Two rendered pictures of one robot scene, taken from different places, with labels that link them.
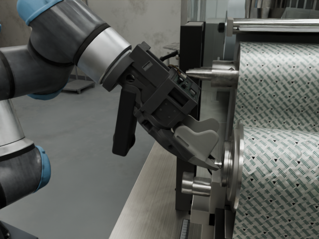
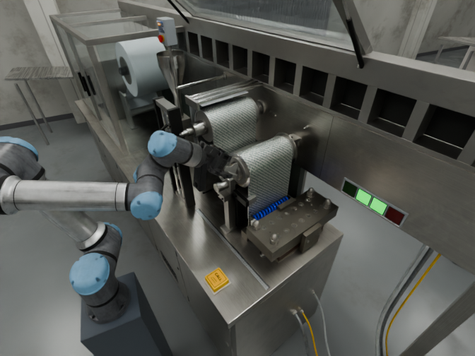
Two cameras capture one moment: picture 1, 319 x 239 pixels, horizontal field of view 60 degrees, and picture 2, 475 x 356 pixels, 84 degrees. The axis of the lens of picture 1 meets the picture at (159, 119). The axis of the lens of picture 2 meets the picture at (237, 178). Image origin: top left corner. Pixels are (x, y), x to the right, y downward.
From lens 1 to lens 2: 0.65 m
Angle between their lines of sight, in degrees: 43
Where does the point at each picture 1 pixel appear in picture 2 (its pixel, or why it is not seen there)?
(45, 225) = (30, 309)
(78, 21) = (185, 146)
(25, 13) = (163, 153)
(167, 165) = not seen: hidden behind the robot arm
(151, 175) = not seen: hidden behind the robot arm
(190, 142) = (229, 170)
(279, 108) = (230, 136)
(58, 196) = (13, 283)
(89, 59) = (193, 159)
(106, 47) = (198, 151)
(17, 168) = (110, 240)
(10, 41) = not seen: outside the picture
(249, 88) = (218, 133)
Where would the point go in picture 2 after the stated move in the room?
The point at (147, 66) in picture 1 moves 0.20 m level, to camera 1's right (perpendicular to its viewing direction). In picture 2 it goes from (210, 151) to (250, 128)
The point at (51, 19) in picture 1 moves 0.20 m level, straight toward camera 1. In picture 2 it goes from (177, 151) to (242, 164)
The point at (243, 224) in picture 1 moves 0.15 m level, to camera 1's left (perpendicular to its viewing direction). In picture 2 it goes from (251, 188) to (225, 209)
